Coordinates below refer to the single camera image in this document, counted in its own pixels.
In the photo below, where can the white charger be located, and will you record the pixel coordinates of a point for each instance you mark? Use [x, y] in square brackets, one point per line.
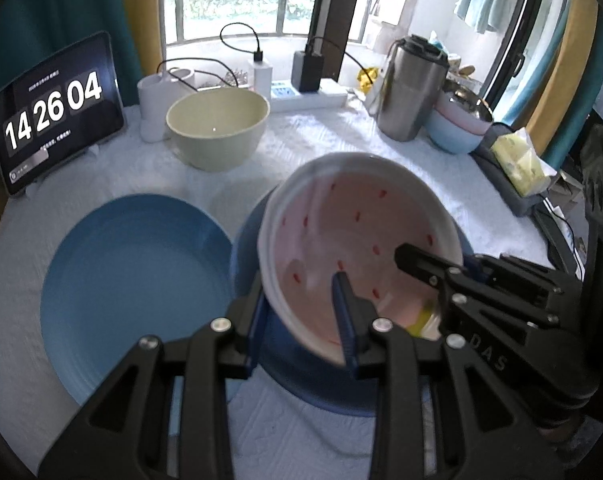
[262, 77]

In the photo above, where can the teal curtain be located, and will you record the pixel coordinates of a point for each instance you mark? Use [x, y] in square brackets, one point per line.
[56, 0]
[594, 100]

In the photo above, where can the white desk lamp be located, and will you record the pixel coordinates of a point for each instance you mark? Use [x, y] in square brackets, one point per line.
[154, 105]

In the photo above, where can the yellow curtain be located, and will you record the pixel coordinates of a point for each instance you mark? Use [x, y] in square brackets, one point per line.
[141, 10]
[566, 60]

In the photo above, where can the yellow tissue pack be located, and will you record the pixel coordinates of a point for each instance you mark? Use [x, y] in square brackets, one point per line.
[521, 160]

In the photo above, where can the tablet showing clock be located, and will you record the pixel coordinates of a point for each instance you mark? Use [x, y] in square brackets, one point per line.
[56, 110]

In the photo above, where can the small pink bowl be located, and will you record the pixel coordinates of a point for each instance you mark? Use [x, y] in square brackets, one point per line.
[456, 117]

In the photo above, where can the small light blue bowl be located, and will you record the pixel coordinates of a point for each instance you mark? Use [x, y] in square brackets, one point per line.
[451, 137]

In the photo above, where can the light blue ribbed plate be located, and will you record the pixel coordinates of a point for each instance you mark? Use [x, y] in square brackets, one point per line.
[131, 285]

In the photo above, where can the grey pouch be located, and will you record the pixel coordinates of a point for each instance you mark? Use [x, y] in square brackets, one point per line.
[506, 192]

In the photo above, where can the large blue bowl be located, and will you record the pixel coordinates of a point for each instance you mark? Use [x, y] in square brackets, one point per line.
[301, 375]

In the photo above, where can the white power strip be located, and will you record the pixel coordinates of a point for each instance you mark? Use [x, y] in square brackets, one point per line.
[311, 100]

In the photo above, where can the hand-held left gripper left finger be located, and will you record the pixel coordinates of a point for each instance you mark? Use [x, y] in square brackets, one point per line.
[256, 325]

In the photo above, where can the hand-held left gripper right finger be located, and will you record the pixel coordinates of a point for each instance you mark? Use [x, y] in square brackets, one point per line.
[345, 330]

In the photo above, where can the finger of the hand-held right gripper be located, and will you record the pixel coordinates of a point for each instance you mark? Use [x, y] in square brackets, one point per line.
[421, 260]
[491, 266]

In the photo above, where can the dark window frame post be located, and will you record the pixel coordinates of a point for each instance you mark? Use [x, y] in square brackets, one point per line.
[336, 10]

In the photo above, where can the cream bowl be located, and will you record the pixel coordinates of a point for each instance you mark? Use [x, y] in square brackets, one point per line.
[216, 120]

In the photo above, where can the white tablecloth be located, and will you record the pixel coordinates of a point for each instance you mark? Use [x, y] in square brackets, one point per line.
[306, 140]

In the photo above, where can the balcony railing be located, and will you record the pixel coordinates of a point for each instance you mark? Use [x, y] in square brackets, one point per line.
[280, 10]

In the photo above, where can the black charger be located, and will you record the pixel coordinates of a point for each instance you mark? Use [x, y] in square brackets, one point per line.
[307, 72]

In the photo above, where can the stainless steel flask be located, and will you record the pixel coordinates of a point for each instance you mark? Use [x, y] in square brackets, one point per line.
[409, 95]

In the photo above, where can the white tablet stand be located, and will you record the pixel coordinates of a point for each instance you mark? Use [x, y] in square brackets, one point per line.
[93, 152]

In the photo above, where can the pink speckled bowl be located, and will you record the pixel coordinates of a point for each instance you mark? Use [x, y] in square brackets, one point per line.
[331, 220]

